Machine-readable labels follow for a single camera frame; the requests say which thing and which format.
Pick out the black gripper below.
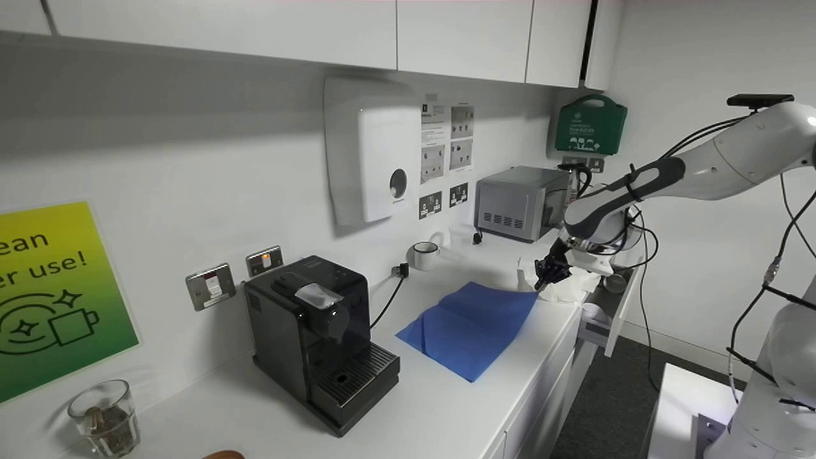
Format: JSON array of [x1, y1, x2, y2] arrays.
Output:
[[529, 238, 580, 290]]

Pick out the blue towel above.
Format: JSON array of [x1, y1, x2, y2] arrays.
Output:
[[394, 281, 541, 386]]

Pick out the white paper towel dispenser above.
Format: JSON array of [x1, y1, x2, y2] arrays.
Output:
[[320, 77, 422, 230]]

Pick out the silver microwave oven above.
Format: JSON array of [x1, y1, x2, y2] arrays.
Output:
[[471, 164, 577, 245]]

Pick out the white base cabinet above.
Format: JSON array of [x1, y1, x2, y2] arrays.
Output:
[[482, 290, 598, 459]]

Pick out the white mug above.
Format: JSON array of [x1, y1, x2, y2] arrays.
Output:
[[406, 239, 445, 272]]

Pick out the green first aid kit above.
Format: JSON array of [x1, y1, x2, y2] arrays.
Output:
[[549, 92, 630, 157]]

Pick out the laminated socket photo poster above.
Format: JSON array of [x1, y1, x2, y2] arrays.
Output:
[[445, 101, 478, 174]]

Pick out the white instruction notice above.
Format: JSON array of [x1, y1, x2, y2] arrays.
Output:
[[419, 99, 452, 186]]

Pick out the white robot mounting platform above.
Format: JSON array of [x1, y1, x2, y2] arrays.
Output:
[[647, 361, 753, 459]]

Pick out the black coffee machine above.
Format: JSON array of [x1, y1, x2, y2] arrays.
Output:
[[243, 253, 403, 439]]

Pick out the clear drinking glass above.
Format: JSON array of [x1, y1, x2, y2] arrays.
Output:
[[67, 377, 143, 459]]

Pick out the green yellow cleaning sign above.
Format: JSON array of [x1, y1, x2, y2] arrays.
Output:
[[0, 200, 141, 405]]

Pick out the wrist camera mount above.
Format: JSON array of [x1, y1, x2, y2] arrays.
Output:
[[574, 245, 619, 279]]

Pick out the white angular frame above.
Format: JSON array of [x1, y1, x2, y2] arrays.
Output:
[[583, 268, 643, 359]]

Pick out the wall socket with plugged cables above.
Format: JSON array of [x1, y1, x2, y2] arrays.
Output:
[[559, 152, 610, 178]]

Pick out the black coffee machine power cable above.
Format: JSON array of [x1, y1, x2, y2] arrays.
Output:
[[366, 259, 412, 335]]

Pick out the silver wall switch plate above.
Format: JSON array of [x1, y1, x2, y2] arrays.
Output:
[[184, 259, 240, 314], [243, 245, 287, 279]]

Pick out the white upper wall cabinet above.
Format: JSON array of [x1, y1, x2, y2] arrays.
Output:
[[0, 0, 617, 92]]

